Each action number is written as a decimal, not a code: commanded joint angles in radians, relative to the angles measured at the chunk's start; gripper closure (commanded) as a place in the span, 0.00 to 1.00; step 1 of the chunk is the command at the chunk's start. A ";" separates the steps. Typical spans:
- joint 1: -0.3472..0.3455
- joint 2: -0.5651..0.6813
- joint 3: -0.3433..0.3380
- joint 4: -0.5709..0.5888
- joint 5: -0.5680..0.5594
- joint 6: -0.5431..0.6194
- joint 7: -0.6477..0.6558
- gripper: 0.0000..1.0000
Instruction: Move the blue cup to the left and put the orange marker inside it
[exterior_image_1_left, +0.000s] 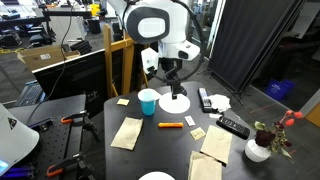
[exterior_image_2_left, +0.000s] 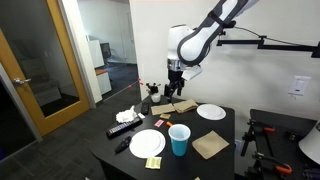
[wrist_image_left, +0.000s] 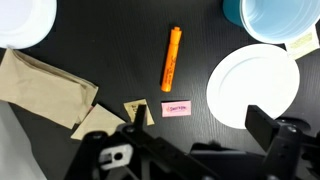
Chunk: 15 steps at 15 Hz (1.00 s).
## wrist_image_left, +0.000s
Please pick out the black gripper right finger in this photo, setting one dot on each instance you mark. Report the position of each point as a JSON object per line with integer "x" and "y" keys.
{"x": 286, "y": 150}

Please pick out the white round plate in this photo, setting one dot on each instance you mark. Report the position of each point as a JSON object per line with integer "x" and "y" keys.
{"x": 23, "y": 20}
{"x": 253, "y": 80}

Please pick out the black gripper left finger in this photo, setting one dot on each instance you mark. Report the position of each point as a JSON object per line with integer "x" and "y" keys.
{"x": 140, "y": 156}

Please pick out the blue plastic cup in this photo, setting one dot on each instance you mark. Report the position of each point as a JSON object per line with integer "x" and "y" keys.
{"x": 283, "y": 20}

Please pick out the yellow sweetener packet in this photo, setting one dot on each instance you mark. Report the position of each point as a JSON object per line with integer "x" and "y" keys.
{"x": 129, "y": 109}

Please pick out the pink sweetener packet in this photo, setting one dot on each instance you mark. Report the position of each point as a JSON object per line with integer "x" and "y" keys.
{"x": 176, "y": 109}

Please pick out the orange marker pen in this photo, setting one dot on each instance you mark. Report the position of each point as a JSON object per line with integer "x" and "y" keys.
{"x": 171, "y": 60}

